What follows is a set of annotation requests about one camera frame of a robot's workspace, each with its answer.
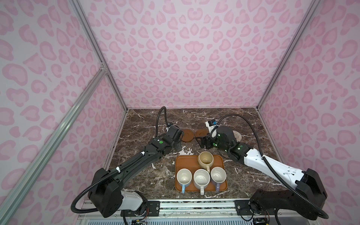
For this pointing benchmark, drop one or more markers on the cream yellow mug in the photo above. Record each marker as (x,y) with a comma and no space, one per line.
(205,161)

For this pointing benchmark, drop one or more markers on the corner aluminium post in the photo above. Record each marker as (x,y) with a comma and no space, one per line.
(76,5)
(304,24)

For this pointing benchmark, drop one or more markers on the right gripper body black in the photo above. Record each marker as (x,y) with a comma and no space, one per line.
(214,142)

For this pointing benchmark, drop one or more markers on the aluminium front rail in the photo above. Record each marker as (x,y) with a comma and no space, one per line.
(204,211)

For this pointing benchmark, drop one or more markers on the right corner aluminium post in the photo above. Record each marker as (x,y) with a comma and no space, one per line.
(304,24)

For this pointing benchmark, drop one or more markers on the orange serving tray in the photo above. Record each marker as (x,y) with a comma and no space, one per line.
(191,163)

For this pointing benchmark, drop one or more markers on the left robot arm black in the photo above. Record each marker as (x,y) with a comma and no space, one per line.
(106,194)

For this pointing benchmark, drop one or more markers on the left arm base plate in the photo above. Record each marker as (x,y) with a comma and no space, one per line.
(149,209)

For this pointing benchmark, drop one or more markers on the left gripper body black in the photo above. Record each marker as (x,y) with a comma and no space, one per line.
(177,145)

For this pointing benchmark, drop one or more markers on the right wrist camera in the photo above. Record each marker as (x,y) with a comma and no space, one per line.
(212,126)

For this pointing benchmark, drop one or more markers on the white mug purple handle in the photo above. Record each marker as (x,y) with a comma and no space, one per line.
(218,177)

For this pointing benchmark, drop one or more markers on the left diagonal aluminium strut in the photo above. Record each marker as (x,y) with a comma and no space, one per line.
(29,177)

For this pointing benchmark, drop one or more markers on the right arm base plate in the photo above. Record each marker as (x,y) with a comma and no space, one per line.
(242,208)

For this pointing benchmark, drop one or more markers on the left corner aluminium post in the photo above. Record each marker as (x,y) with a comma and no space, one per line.
(76,5)

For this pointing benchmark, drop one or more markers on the brown coaster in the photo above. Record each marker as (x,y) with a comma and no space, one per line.
(188,135)
(201,133)

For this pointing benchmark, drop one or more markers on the beige woven coaster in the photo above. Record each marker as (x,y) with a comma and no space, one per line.
(237,136)

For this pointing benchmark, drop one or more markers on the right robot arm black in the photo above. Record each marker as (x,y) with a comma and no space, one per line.
(304,194)

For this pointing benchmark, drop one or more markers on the white mug blue handle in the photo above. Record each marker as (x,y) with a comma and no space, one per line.
(184,178)

